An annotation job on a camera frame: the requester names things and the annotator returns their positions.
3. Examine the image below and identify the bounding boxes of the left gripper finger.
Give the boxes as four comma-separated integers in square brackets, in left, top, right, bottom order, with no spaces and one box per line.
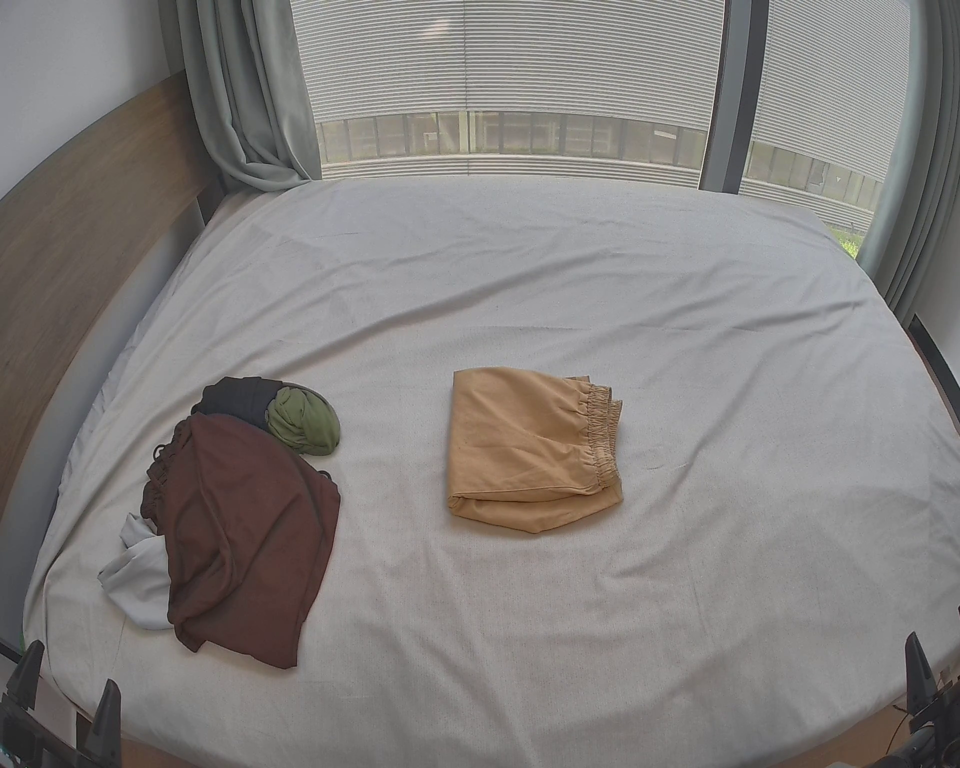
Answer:
[81,678,123,762]
[7,641,46,723]

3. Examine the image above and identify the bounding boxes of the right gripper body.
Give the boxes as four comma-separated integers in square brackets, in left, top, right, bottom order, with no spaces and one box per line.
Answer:
[903,693,960,751]

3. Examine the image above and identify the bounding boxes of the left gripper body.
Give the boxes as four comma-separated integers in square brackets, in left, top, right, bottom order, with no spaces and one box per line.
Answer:
[0,708,120,768]

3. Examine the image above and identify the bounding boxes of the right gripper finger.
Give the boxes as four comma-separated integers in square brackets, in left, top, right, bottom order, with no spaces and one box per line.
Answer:
[903,632,936,699]

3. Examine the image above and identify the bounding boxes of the tan shorts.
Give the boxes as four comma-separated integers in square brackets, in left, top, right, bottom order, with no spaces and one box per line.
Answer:
[446,367,626,536]

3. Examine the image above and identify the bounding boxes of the bed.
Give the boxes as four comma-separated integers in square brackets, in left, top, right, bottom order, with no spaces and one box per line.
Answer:
[0,69,960,768]

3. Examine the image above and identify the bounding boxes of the white garment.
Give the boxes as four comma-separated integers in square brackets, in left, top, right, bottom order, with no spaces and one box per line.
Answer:
[97,512,176,633]

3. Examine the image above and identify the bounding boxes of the brown garment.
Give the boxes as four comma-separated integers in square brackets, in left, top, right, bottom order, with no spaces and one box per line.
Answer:
[142,414,343,671]

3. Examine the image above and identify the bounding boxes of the black garment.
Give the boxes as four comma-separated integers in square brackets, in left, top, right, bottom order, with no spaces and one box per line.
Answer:
[191,376,283,433]

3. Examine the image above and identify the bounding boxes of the green garment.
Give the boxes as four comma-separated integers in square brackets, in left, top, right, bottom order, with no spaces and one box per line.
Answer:
[265,384,343,458]

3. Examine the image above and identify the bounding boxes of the grey-green curtain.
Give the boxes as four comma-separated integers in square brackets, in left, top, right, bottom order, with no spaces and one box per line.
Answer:
[176,0,325,193]
[855,0,960,325]

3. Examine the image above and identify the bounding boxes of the window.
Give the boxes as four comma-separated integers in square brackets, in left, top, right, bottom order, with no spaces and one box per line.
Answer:
[288,0,916,256]

